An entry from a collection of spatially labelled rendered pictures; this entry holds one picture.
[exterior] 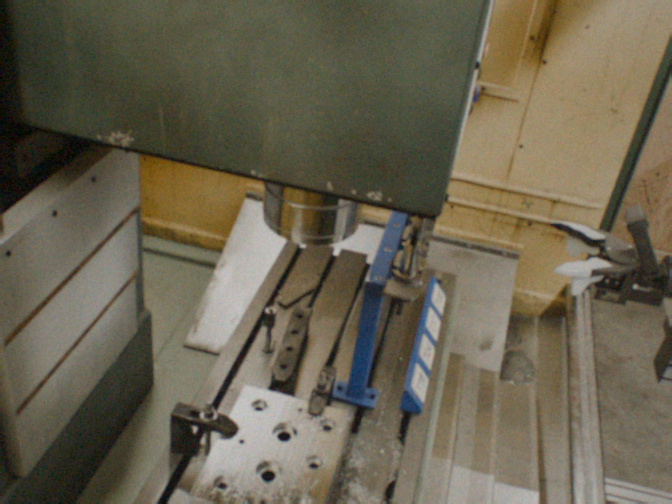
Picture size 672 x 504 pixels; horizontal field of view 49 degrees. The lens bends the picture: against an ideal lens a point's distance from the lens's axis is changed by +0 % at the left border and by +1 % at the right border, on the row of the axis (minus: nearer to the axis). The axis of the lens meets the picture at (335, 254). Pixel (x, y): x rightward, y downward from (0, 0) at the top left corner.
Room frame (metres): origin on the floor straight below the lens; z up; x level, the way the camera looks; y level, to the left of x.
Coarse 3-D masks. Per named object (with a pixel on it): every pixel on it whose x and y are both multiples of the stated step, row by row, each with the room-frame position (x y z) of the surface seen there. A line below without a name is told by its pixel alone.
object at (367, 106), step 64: (0, 0) 0.98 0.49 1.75; (64, 0) 0.96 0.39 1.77; (128, 0) 0.95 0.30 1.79; (192, 0) 0.93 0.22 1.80; (256, 0) 0.92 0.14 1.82; (320, 0) 0.90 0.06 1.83; (384, 0) 0.89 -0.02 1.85; (448, 0) 0.88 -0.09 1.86; (0, 64) 0.98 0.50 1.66; (64, 64) 0.96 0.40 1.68; (128, 64) 0.95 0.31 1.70; (192, 64) 0.93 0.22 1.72; (256, 64) 0.92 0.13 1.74; (320, 64) 0.90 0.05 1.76; (384, 64) 0.89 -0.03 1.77; (448, 64) 0.88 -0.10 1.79; (64, 128) 0.96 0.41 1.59; (128, 128) 0.95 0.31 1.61; (192, 128) 0.93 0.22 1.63; (256, 128) 0.92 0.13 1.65; (320, 128) 0.90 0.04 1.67; (384, 128) 0.89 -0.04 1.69; (448, 128) 0.87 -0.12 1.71; (320, 192) 0.90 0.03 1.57; (384, 192) 0.88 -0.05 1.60
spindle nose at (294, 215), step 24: (264, 192) 1.00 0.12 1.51; (288, 192) 0.96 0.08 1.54; (264, 216) 1.00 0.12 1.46; (288, 216) 0.95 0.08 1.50; (312, 216) 0.95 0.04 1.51; (336, 216) 0.96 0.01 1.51; (360, 216) 1.01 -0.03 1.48; (288, 240) 0.96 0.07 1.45; (312, 240) 0.95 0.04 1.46; (336, 240) 0.97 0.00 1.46
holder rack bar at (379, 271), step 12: (396, 216) 1.46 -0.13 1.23; (408, 216) 1.49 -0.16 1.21; (396, 228) 1.41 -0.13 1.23; (384, 240) 1.35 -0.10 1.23; (396, 240) 1.36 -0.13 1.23; (384, 252) 1.30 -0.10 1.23; (372, 264) 1.25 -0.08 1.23; (384, 264) 1.26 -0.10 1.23; (372, 276) 1.21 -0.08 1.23; (384, 276) 1.22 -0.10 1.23; (372, 288) 1.19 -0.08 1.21
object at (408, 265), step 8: (408, 240) 1.26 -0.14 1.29; (408, 248) 1.24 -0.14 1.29; (416, 248) 1.24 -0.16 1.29; (408, 256) 1.24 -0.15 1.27; (416, 256) 1.24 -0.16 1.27; (400, 264) 1.24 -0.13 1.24; (408, 264) 1.23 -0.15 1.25; (416, 264) 1.24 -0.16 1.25; (400, 272) 1.24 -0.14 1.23; (408, 272) 1.23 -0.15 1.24; (416, 272) 1.24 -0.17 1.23
